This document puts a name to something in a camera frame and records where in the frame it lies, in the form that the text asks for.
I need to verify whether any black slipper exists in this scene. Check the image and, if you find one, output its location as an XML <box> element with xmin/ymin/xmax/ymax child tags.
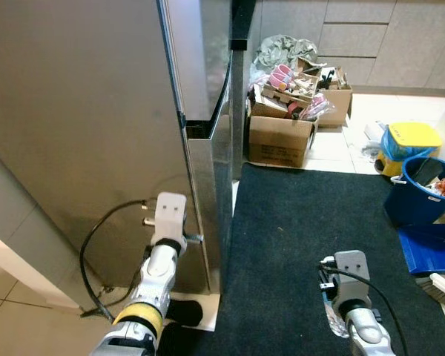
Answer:
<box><xmin>165</xmin><ymin>300</ymin><xmax>205</xmax><ymax>328</ymax></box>

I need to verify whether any pink slipper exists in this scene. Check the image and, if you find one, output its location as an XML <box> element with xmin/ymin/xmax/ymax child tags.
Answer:
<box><xmin>269</xmin><ymin>68</ymin><xmax>289</xmax><ymax>91</ymax></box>
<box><xmin>276</xmin><ymin>64</ymin><xmax>297</xmax><ymax>84</ymax></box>

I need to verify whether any grey steel fridge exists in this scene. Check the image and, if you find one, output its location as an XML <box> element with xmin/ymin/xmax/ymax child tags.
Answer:
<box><xmin>0</xmin><ymin>0</ymin><xmax>234</xmax><ymax>309</ymax></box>

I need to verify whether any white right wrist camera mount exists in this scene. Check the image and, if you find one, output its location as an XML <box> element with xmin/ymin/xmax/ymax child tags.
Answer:
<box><xmin>332</xmin><ymin>250</ymin><xmax>373</xmax><ymax>314</ymax></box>

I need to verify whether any long bristle floor brush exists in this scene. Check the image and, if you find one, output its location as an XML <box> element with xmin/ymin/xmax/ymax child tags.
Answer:
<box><xmin>414</xmin><ymin>272</ymin><xmax>445</xmax><ymax>314</ymax></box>

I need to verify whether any pink plastic package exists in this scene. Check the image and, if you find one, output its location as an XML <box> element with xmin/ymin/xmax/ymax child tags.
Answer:
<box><xmin>295</xmin><ymin>96</ymin><xmax>333</xmax><ymax>123</ymax></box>

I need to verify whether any clear plastic bag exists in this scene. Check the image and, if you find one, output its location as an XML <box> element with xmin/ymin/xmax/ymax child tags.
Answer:
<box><xmin>361</xmin><ymin>121</ymin><xmax>392</xmax><ymax>159</ymax></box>

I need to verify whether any crumpled grey-green plastic bag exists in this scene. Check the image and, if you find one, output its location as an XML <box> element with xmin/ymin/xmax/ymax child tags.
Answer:
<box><xmin>254</xmin><ymin>34</ymin><xmax>320</xmax><ymax>71</ymax></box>

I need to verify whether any beige kitchen drawer cabinet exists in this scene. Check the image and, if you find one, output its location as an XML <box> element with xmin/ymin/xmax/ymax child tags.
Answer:
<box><xmin>256</xmin><ymin>0</ymin><xmax>445</xmax><ymax>96</ymax></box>

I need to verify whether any grey counter cabinet black top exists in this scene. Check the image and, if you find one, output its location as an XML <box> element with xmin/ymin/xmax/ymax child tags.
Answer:
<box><xmin>230</xmin><ymin>0</ymin><xmax>259</xmax><ymax>160</ymax></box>

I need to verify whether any small brown cardboard box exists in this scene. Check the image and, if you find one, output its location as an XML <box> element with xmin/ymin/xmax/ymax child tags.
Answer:
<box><xmin>311</xmin><ymin>67</ymin><xmax>355</xmax><ymax>128</ymax></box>

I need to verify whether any blue plastic bucket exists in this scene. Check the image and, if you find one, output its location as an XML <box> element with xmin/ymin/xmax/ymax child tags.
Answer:
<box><xmin>386</xmin><ymin>156</ymin><xmax>445</xmax><ymax>228</ymax></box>

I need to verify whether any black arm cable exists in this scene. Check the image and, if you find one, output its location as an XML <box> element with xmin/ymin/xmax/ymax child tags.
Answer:
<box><xmin>79</xmin><ymin>199</ymin><xmax>151</xmax><ymax>321</ymax></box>
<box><xmin>319</xmin><ymin>261</ymin><xmax>410</xmax><ymax>356</ymax></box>

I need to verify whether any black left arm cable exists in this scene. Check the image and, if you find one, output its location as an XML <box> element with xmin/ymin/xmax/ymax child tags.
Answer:
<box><xmin>79</xmin><ymin>199</ymin><xmax>151</xmax><ymax>321</ymax></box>

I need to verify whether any black tool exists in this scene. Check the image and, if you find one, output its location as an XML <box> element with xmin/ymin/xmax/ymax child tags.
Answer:
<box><xmin>319</xmin><ymin>68</ymin><xmax>338</xmax><ymax>86</ymax></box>

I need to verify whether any blue plastic dustpan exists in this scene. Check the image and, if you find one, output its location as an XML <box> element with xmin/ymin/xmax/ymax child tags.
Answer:
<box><xmin>397</xmin><ymin>224</ymin><xmax>445</xmax><ymax>277</ymax></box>

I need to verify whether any yellow bin with blue liner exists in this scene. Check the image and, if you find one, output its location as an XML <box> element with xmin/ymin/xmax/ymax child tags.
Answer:
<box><xmin>375</xmin><ymin>122</ymin><xmax>444</xmax><ymax>179</ymax></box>

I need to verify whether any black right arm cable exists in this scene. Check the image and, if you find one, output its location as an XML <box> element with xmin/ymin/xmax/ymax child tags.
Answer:
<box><xmin>319</xmin><ymin>261</ymin><xmax>410</xmax><ymax>356</ymax></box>

